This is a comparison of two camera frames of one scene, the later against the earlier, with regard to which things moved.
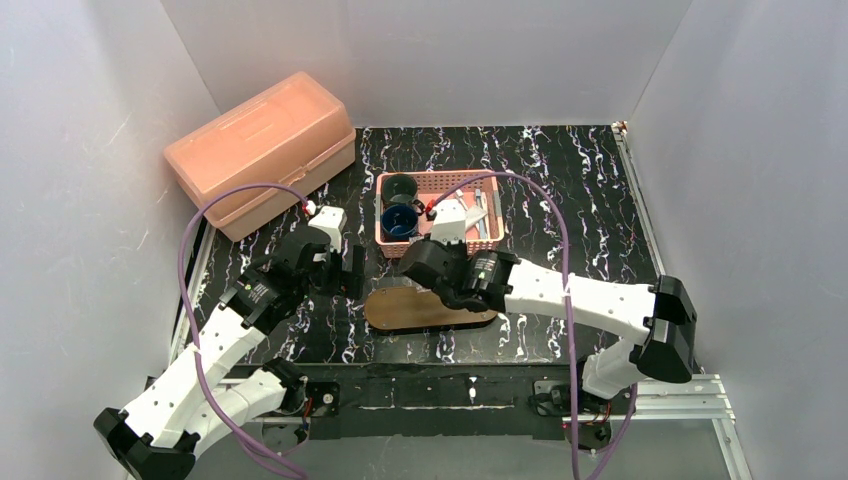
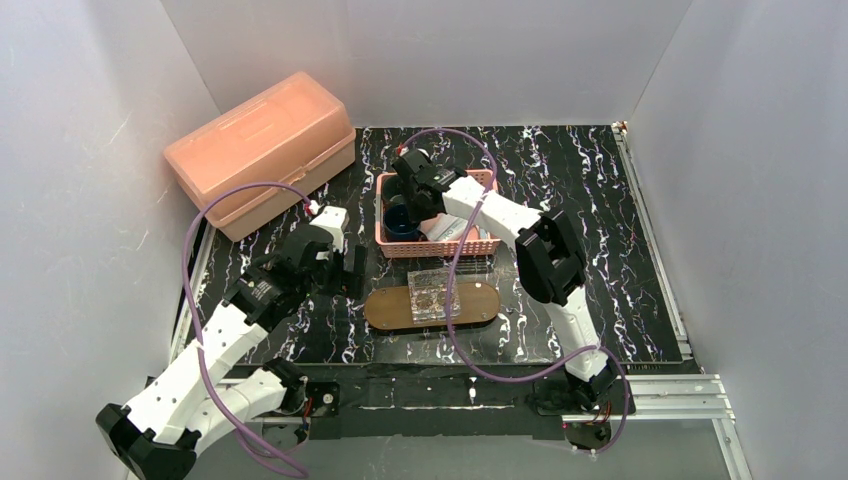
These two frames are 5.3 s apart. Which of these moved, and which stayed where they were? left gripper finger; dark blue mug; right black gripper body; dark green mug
Moved: right black gripper body
Stayed: dark green mug; left gripper finger; dark blue mug
